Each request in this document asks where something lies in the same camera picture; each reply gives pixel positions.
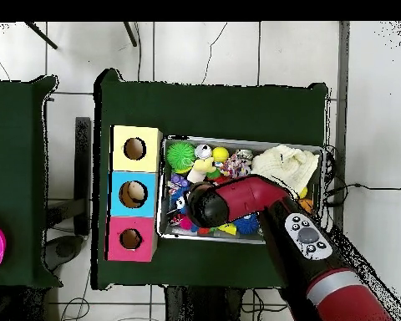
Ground blue spiky ball with eyes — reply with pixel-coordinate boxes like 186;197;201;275
233;213;261;236

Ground small silver can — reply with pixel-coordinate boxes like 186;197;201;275
194;143;214;161

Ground plain green spiky ball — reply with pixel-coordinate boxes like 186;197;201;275
165;140;197;175

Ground wooden box three holes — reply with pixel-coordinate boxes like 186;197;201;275
106;125;164;263

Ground black flat panel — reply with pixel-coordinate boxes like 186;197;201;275
74;116;93;237

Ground dark blue spiky ball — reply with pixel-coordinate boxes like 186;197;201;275
170;186;190;215

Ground shallow wire mesh bin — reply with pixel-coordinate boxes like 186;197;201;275
157;136;325;246

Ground yellow ball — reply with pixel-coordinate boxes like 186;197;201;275
211;146;230;164

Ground black tripod leg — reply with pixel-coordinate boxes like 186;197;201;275
24;21;58;50
123;21;138;48

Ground colourful patterned cloth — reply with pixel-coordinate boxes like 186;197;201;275
221;150;254;181

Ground dark green side table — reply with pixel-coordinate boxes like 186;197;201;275
0;75;61;288

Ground pale yellow cloth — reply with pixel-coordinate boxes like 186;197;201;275
251;144;321;196

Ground yellow plush duck toy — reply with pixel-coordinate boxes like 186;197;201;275
186;157;215;185

